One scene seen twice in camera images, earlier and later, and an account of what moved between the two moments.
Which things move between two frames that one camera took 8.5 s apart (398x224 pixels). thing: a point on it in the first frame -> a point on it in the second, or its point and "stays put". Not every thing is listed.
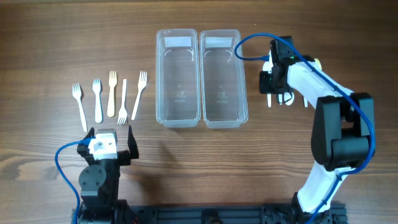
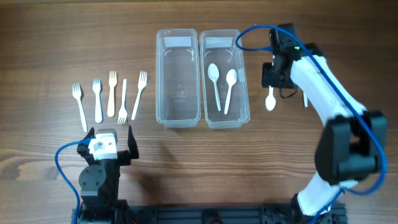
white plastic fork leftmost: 76,92 stays put
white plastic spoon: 305,102 stays put
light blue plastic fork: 96,88 stays put
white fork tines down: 123,112 stays put
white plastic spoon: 287,96 -> 270,101
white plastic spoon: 269,99 -> 213,73
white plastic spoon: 280,99 -> 231,77
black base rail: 224,214 stays put
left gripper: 125,155 stays put
